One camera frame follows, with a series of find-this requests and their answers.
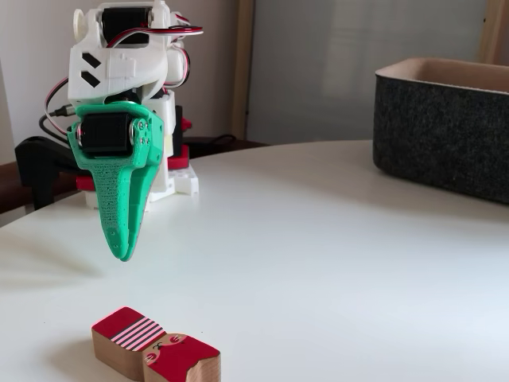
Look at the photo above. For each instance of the green gripper black servo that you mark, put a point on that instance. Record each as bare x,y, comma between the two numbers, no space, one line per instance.
104,135

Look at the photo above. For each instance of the beige door frame post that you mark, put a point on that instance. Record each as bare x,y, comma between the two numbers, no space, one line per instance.
242,59

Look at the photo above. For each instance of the light wooden post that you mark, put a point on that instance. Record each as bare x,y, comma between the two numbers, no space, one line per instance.
497,32

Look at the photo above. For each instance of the black and red table clamp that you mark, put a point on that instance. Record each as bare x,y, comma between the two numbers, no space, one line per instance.
36,159
179,159

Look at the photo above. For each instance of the dark grey felt box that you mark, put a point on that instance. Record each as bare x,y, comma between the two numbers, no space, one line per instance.
437,131

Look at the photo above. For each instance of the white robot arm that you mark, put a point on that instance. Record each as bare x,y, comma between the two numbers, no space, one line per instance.
119,67

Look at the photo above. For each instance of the red painted wooden block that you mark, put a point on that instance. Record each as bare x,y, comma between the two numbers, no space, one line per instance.
131,326

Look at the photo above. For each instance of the yellow sticker marked F3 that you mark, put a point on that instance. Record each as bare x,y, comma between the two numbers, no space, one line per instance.
170,145

